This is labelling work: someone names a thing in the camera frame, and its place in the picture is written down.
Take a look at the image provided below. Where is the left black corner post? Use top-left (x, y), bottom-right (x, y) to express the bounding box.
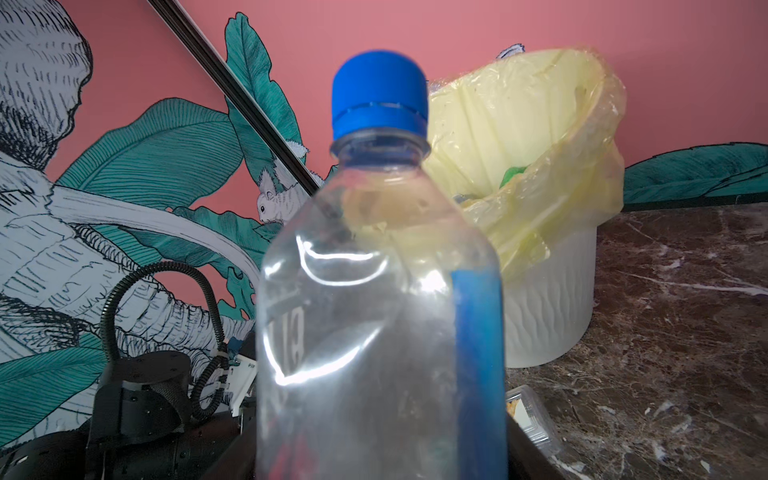
top-left (148, 0), bottom-right (319, 196)

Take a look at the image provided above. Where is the crushed clear bottle blue cap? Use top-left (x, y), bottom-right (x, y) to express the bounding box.
top-left (255, 50), bottom-right (508, 479)

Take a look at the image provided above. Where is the white ribbed plastic bin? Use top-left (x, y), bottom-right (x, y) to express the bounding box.
top-left (503, 228), bottom-right (597, 369)

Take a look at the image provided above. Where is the green bottle green label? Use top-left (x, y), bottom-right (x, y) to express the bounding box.
top-left (499, 166), bottom-right (527, 188)

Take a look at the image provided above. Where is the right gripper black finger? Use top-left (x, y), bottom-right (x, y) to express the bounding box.
top-left (506, 414), bottom-right (565, 480)

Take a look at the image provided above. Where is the small clear bottle cream label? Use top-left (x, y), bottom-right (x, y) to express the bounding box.
top-left (505, 385), bottom-right (563, 458)

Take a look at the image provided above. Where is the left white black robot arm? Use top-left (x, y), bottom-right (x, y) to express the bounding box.
top-left (1, 413), bottom-right (257, 479)

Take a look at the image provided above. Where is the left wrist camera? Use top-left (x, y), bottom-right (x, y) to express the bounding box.
top-left (87, 261), bottom-right (257, 452)

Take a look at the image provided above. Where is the yellow plastic bin liner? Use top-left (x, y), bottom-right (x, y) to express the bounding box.
top-left (423, 48), bottom-right (626, 280)

